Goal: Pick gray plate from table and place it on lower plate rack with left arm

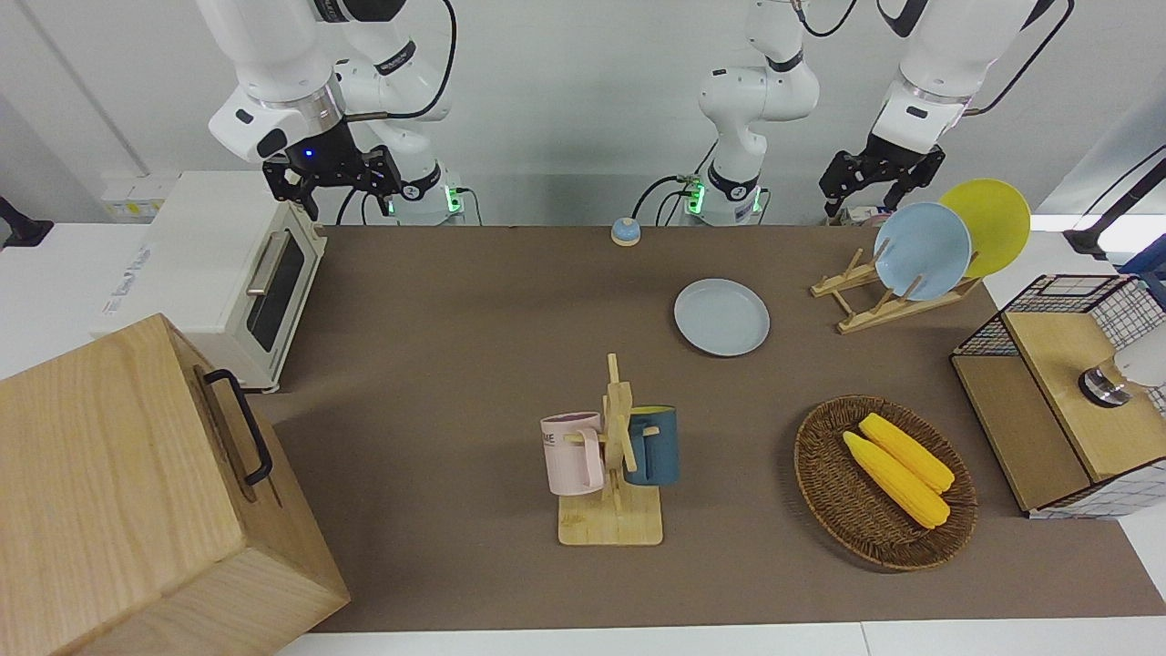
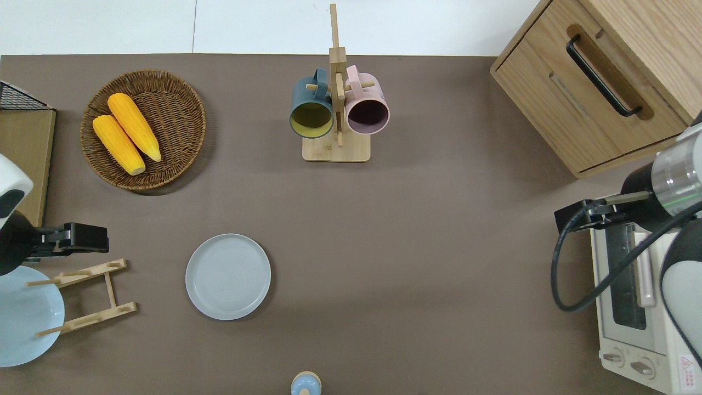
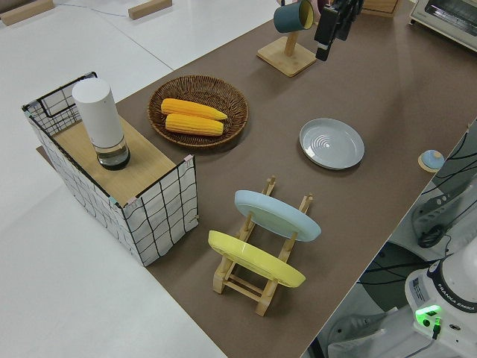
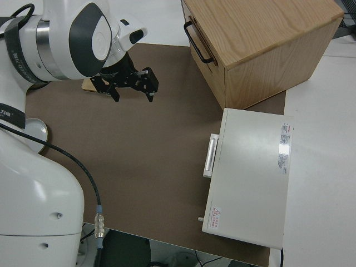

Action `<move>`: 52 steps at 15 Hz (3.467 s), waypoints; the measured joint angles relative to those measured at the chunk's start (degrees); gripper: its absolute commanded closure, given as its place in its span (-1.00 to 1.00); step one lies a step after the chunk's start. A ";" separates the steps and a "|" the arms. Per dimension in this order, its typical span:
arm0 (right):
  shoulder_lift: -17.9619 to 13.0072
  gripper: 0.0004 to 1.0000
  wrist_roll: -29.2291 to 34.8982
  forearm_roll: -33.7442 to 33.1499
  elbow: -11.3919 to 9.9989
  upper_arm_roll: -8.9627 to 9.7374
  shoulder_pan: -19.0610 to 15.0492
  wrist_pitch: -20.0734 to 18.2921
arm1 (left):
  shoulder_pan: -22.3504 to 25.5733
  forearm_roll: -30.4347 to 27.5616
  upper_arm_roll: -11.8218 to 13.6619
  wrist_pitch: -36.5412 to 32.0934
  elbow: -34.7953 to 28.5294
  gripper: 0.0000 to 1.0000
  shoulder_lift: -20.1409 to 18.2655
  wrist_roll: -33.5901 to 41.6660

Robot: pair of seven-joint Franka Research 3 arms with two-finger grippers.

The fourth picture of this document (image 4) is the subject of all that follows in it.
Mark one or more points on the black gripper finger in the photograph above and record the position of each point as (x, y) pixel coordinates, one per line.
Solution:
(150, 83)
(107, 87)

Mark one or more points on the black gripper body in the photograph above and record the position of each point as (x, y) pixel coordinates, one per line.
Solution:
(122, 75)

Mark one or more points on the gray plate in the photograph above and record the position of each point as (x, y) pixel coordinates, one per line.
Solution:
(34, 132)

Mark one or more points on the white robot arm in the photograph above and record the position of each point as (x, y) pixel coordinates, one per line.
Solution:
(41, 180)

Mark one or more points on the wooden mug rack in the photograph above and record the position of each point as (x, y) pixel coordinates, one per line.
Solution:
(87, 84)

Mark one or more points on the brown table mat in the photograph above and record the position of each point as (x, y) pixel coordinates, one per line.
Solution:
(144, 144)

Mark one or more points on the light wooden box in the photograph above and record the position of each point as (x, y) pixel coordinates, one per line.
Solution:
(264, 41)

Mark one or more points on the white toaster oven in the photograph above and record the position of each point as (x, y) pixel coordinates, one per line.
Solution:
(250, 172)

